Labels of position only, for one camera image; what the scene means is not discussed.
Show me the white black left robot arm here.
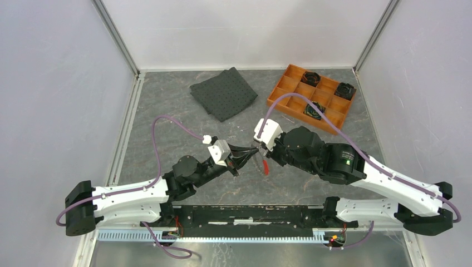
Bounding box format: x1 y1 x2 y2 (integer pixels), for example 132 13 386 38
56 142 258 236

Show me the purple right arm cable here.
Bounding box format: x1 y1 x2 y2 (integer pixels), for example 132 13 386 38
256 92 463 250

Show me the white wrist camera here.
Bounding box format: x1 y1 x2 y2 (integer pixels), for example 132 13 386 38
253 118 283 152
202 135 231 167

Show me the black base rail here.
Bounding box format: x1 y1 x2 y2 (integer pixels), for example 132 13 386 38
151 205 358 238

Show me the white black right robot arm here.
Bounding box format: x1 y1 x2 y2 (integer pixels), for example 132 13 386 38
254 121 454 236

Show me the grey perforated mat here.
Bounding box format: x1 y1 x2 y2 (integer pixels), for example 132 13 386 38
190 67 258 122

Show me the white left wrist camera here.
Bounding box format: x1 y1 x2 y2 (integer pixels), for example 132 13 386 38
202 135 231 167

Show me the large metal keyring red grip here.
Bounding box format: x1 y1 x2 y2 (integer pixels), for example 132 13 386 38
254 147 269 176

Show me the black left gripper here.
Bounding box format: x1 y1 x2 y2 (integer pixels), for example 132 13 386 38
193 142 259 188

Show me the wooden compartment tray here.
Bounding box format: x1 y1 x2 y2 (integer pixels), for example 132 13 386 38
267 64 356 135

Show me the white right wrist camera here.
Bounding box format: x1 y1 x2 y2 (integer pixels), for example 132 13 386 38
253 118 283 152

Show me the dark patterned roll front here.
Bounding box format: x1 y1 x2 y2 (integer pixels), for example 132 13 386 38
303 101 326 120

